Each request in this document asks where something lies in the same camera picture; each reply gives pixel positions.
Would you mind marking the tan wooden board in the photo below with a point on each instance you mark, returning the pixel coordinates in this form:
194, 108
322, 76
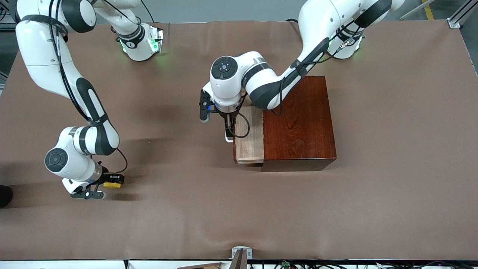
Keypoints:
205, 266

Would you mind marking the yellow wooden block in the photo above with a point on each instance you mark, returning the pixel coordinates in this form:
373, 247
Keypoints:
112, 185

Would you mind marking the light wood drawer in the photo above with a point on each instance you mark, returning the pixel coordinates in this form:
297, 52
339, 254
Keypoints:
248, 145

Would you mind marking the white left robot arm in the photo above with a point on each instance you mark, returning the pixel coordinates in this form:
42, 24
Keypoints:
257, 74

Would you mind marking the aluminium frame profile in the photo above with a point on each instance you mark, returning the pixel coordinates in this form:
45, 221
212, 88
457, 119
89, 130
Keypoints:
457, 18

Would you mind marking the black rounded object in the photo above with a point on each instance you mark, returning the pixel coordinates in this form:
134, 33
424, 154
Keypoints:
4, 196

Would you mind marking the dark red wooden cabinet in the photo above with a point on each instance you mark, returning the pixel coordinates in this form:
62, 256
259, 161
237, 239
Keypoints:
298, 123

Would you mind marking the brown table mat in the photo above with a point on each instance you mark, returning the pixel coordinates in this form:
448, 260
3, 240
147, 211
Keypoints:
186, 205

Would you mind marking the grey mounting post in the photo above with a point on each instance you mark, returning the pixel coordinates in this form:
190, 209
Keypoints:
241, 261

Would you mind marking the grey metal bracket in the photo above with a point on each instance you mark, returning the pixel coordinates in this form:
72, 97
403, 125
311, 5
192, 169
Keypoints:
236, 249

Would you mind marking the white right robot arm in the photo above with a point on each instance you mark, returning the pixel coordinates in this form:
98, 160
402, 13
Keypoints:
41, 48

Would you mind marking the thin grey metal bar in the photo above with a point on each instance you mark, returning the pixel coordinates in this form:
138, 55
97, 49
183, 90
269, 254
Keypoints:
414, 10

